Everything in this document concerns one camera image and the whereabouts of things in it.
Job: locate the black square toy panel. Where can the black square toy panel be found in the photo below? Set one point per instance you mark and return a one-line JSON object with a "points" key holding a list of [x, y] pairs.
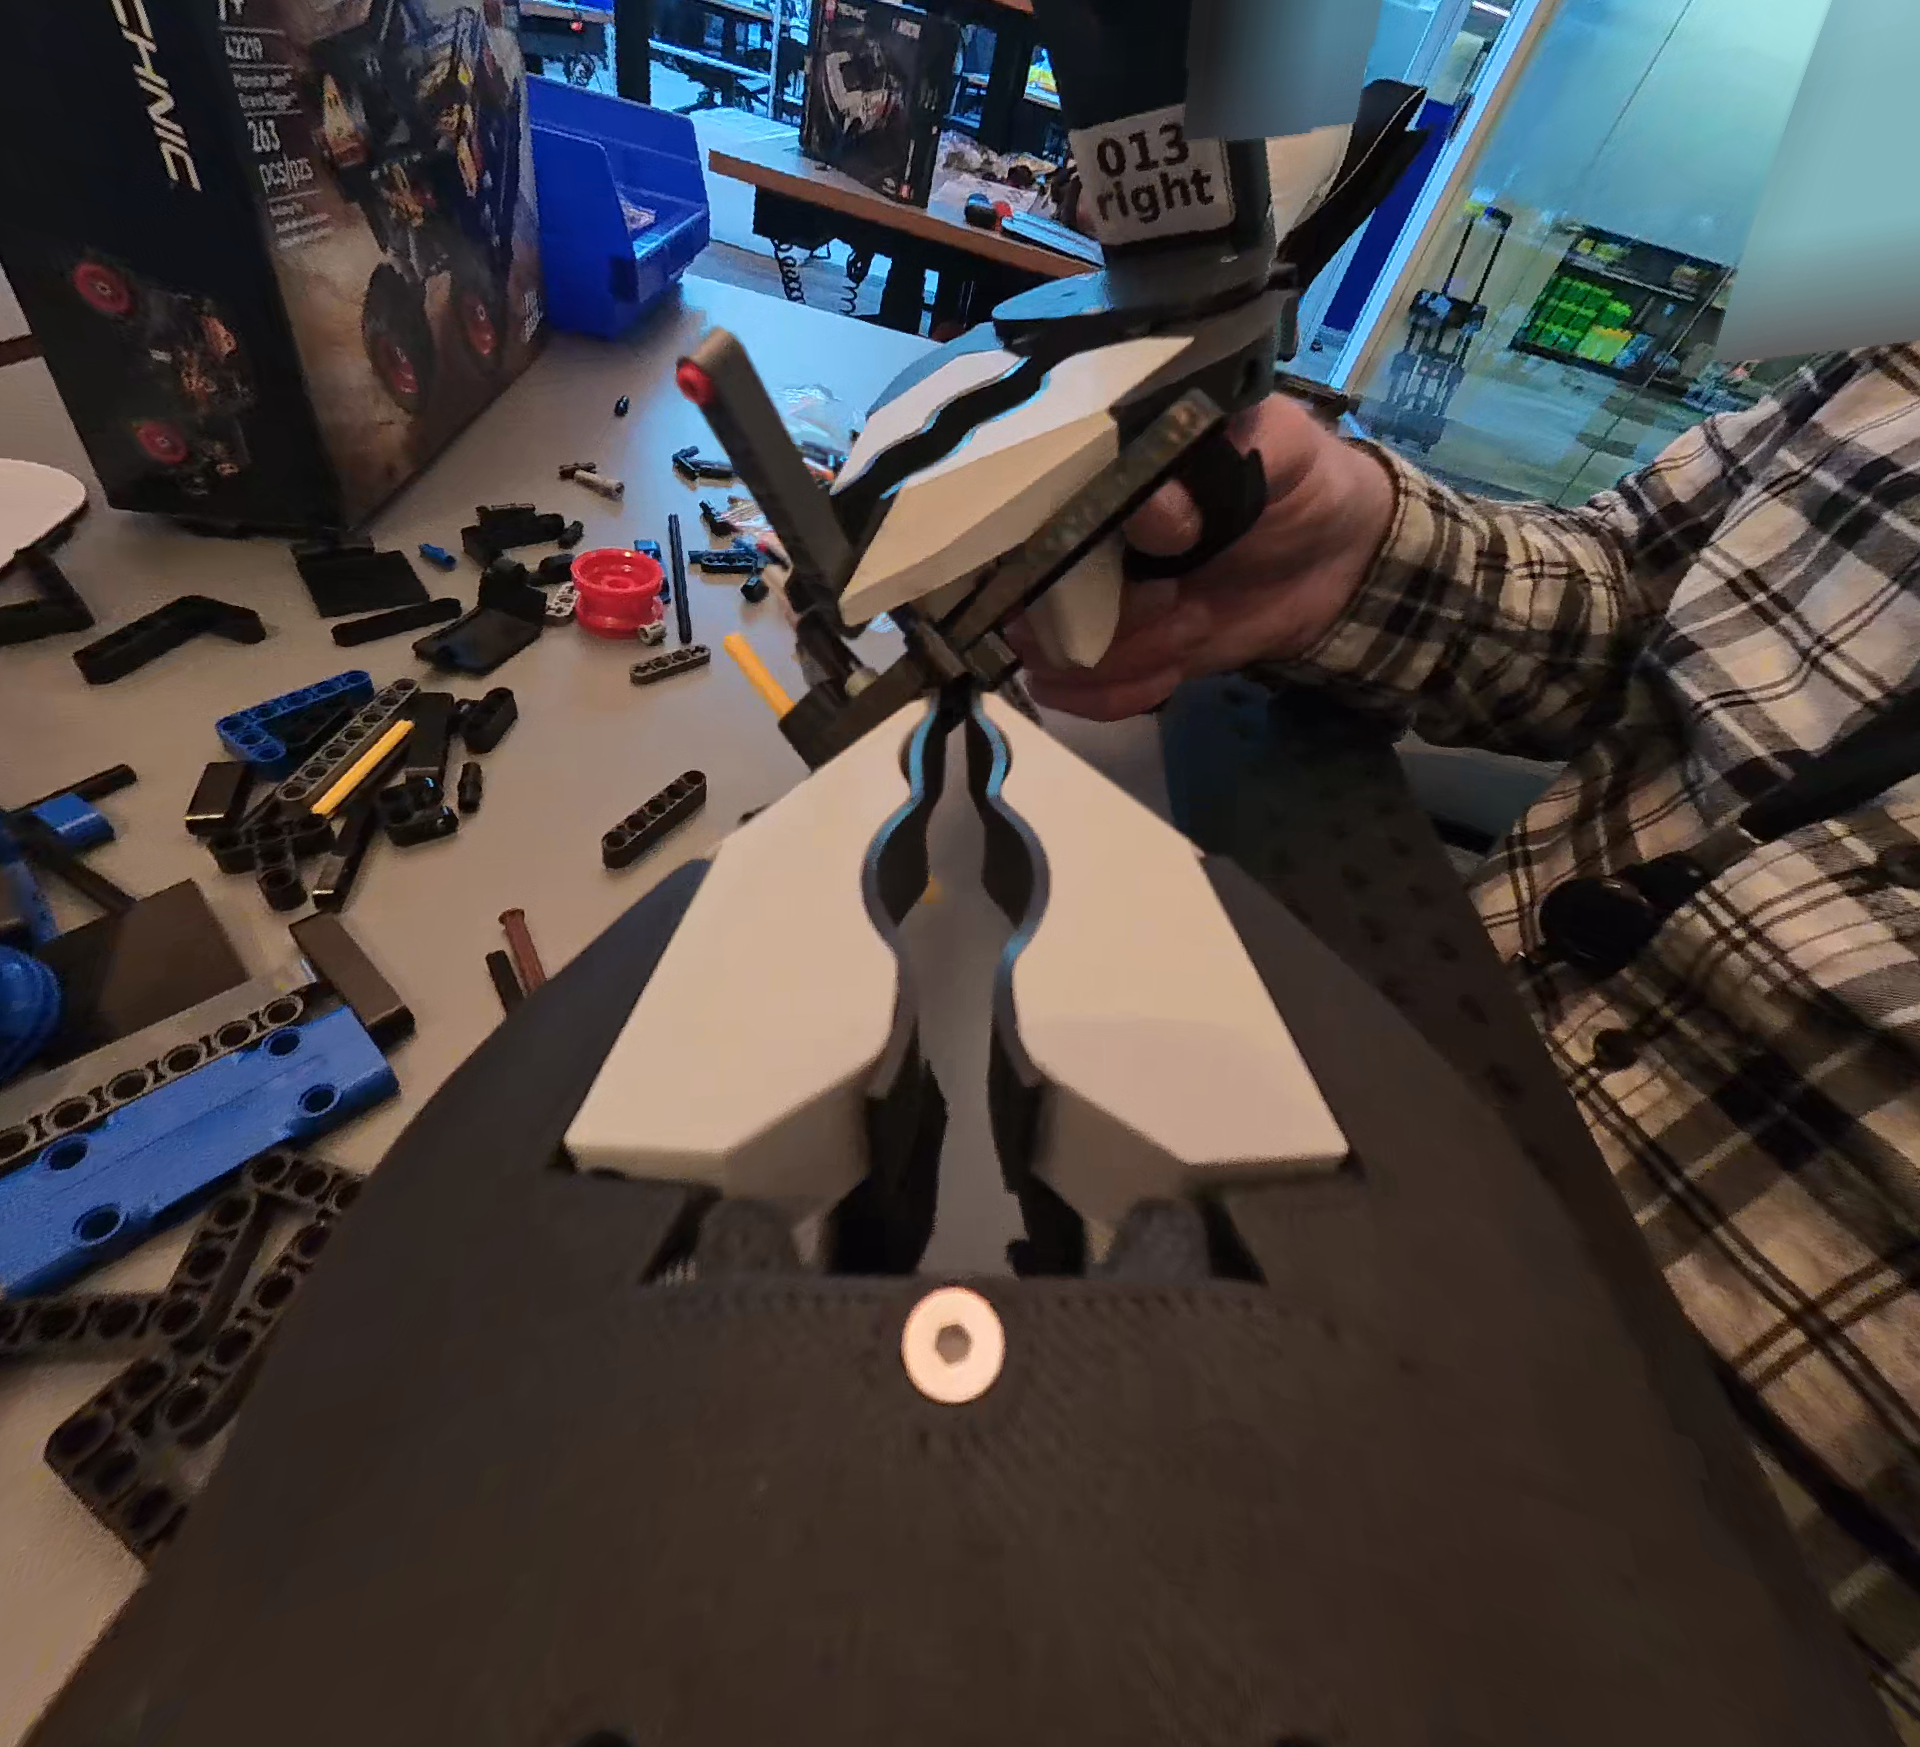
{"points": [[360, 578]]}

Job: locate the black studded toy beam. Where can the black studded toy beam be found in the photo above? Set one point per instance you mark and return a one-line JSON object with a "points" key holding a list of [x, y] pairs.
{"points": [[354, 981]]}

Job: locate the black panel with tab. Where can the black panel with tab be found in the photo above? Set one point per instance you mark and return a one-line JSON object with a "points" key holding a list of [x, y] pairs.
{"points": [[482, 637]]}

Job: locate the blue axle connector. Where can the blue axle connector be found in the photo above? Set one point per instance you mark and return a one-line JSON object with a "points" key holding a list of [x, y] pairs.
{"points": [[76, 822]]}

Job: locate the long dark toy axle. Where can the long dark toy axle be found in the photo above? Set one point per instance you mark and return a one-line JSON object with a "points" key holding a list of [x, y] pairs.
{"points": [[681, 578]]}

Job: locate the shelf with green packets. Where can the shelf with green packets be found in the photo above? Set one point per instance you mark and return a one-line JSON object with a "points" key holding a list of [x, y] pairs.
{"points": [[1621, 308]]}

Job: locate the grey studded toy beam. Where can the grey studded toy beam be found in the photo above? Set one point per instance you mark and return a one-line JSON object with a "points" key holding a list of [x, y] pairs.
{"points": [[152, 1072]]}

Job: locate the grey thin toy beam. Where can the grey thin toy beam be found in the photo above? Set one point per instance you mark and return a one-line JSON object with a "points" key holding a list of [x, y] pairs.
{"points": [[766, 458]]}

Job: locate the white and black connector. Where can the white and black connector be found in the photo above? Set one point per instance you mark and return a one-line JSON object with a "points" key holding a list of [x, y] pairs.
{"points": [[594, 478]]}

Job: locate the person's plaid shirt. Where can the person's plaid shirt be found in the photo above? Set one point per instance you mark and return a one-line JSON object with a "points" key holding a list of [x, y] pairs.
{"points": [[1724, 1177]]}

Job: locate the person's right hand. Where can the person's right hand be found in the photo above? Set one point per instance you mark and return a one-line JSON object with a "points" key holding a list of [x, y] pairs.
{"points": [[1291, 578]]}

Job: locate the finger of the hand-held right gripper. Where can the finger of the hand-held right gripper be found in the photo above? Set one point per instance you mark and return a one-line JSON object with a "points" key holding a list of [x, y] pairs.
{"points": [[1111, 374], [959, 517]]}

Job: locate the black and blue pin cluster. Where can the black and blue pin cluster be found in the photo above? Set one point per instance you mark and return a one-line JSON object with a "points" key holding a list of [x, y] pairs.
{"points": [[736, 565]]}

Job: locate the pile of black toy beams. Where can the pile of black toy beams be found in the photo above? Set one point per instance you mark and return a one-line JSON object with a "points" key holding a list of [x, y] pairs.
{"points": [[285, 848]]}

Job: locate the blue angled toy beam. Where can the blue angled toy beam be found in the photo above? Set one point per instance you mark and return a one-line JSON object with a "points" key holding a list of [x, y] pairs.
{"points": [[278, 730]]}

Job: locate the black dimpled mat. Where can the black dimpled mat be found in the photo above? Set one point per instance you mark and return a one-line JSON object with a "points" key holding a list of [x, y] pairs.
{"points": [[1349, 951]]}

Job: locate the red toy wheel hub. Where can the red toy wheel hub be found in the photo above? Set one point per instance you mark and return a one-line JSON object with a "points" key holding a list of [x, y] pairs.
{"points": [[616, 591]]}

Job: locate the cluttered work table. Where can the cluttered work table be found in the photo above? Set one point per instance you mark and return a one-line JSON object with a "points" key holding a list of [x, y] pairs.
{"points": [[899, 226]]}

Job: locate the thin black toy axle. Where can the thin black toy axle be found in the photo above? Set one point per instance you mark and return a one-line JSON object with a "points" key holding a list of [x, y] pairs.
{"points": [[67, 862]]}

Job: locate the short grey toy beam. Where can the short grey toy beam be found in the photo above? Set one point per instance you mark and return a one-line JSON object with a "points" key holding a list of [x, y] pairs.
{"points": [[672, 665]]}

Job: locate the toy truck set box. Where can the toy truck set box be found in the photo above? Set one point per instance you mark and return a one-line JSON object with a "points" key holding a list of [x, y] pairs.
{"points": [[226, 204]]}

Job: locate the yellow toy axle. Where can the yellow toy axle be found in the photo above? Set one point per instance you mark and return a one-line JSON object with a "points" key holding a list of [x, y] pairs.
{"points": [[360, 769]]}

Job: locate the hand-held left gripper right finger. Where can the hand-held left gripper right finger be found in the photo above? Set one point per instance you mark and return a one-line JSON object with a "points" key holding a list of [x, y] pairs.
{"points": [[1170, 1027]]}

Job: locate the clear plastic parts bag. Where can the clear plastic parts bag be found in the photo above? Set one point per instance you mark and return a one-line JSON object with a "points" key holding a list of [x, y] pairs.
{"points": [[819, 421]]}

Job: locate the black hand truck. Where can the black hand truck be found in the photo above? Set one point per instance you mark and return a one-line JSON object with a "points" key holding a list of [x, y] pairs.
{"points": [[1440, 336]]}

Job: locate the black connector cluster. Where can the black connector cluster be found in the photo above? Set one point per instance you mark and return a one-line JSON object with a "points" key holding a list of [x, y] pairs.
{"points": [[519, 532]]}

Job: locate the blue storage bin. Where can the blue storage bin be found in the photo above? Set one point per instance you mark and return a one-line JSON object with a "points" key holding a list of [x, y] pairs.
{"points": [[603, 217]]}

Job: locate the black toy car set box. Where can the black toy car set box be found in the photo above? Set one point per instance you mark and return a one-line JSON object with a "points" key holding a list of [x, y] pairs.
{"points": [[879, 92]]}

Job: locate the black angled toy frame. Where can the black angled toy frame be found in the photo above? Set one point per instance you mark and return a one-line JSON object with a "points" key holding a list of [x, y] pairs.
{"points": [[196, 1327]]}

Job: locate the dark triangular toy panel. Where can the dark triangular toy panel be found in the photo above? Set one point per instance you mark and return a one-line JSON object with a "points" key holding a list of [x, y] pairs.
{"points": [[152, 951]]}

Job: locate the black angled toy beam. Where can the black angled toy beam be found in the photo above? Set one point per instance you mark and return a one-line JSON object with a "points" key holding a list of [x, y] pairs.
{"points": [[152, 644], [46, 623]]}

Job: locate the white book stand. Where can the white book stand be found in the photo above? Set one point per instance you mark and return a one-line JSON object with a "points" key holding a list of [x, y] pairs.
{"points": [[38, 509]]}

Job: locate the blue and black brick cluster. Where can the blue and black brick cluster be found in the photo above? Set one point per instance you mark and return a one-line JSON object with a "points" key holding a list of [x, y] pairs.
{"points": [[704, 464]]}

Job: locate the blue flat toy panel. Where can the blue flat toy panel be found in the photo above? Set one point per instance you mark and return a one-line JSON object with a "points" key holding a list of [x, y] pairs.
{"points": [[181, 1147]]}

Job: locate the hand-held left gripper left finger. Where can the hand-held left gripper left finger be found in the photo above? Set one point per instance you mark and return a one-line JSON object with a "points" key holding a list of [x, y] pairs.
{"points": [[720, 1027]]}

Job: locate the short black toy beam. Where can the short black toy beam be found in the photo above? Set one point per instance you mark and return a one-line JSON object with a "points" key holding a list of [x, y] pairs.
{"points": [[655, 822]]}

